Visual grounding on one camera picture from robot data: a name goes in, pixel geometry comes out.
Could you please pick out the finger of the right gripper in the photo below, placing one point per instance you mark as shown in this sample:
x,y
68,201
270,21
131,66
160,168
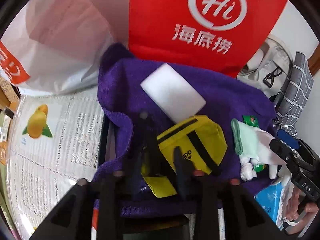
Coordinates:
x,y
283,151
288,139

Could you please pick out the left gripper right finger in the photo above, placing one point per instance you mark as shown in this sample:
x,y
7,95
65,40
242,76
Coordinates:
x,y
243,217

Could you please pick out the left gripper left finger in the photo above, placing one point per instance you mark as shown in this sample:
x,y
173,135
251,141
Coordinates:
x,y
73,215

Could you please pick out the green snack packet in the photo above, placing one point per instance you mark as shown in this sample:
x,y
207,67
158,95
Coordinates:
x,y
251,120

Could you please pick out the mint green cloth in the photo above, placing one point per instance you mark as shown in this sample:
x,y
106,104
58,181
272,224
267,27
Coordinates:
x,y
246,139

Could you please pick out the yellow Adidas pouch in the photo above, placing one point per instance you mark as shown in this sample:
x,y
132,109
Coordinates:
x,y
200,140

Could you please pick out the white foam sponge block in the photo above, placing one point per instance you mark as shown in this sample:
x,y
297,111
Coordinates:
x,y
172,93

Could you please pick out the grey checked cushion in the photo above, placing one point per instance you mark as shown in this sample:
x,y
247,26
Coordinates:
x,y
294,95

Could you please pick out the blue tissue pack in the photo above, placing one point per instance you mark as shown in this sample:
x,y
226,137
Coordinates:
x,y
273,200

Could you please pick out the beige backpack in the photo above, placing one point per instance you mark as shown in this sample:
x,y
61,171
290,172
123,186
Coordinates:
x,y
269,67

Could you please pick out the purple towel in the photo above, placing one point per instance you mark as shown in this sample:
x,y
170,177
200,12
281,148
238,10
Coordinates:
x,y
134,114

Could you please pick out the red Haidilao paper bag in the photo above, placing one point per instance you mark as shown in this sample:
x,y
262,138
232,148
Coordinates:
x,y
220,35

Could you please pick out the patterned book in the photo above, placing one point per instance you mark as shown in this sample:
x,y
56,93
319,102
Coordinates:
x,y
9,94

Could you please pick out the white Miniso plastic bag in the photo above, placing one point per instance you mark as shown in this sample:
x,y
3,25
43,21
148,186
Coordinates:
x,y
54,47

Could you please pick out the brown wooden door frame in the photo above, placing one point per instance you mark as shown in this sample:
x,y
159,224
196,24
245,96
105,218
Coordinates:
x,y
314,63

